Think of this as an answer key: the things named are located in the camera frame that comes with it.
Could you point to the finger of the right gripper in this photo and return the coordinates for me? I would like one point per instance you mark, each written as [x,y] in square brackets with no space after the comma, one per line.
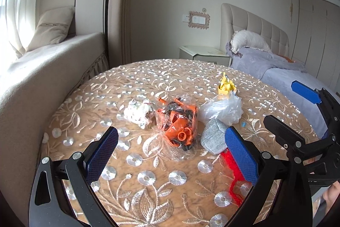
[295,143]
[327,104]

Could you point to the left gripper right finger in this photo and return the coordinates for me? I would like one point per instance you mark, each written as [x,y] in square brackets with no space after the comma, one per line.
[292,205]

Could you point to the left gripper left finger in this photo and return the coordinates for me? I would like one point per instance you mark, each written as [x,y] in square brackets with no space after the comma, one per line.
[49,204]

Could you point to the red mesh netting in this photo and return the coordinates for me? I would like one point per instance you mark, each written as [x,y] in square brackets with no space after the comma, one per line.
[237,176]

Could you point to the clear plastic bag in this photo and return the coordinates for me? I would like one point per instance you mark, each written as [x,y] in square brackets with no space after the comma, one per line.
[226,108]

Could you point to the person right hand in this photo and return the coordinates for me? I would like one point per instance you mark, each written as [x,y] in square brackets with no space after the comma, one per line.
[330,195]

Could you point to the bed with lavender cover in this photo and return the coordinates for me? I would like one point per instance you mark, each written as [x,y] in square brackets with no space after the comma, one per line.
[277,72]

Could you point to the orange item on bed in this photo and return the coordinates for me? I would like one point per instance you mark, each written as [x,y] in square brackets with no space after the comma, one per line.
[288,59]

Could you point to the white wardrobe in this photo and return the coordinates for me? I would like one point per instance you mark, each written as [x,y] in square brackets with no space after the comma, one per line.
[317,41]

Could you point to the yellow snack wrapper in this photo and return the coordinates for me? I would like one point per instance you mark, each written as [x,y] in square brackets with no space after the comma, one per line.
[226,85]

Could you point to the white pillow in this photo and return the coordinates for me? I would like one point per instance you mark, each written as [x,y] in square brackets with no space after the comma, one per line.
[248,39]

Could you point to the crumpled white paper ball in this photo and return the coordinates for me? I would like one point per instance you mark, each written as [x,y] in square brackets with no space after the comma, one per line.
[140,113]

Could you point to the window seat bench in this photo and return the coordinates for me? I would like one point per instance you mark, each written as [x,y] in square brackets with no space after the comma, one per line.
[32,89]

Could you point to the white nightstand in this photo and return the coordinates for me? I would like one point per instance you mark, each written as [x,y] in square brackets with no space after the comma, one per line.
[205,54]

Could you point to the embroidered beige tablecloth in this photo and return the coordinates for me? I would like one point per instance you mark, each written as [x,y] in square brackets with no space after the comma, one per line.
[162,173]

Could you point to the beige tufted headboard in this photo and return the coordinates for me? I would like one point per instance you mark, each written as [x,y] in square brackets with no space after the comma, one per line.
[234,19]

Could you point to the bag of orange parts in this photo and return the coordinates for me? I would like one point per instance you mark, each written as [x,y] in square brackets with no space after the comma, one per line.
[177,125]

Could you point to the beige cushion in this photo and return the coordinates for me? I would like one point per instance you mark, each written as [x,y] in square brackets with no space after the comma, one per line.
[52,28]

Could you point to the white sheer curtain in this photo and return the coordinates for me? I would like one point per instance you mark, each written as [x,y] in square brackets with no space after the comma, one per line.
[18,24]

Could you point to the framed wall switch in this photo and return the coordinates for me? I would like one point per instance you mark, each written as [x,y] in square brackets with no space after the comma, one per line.
[199,19]

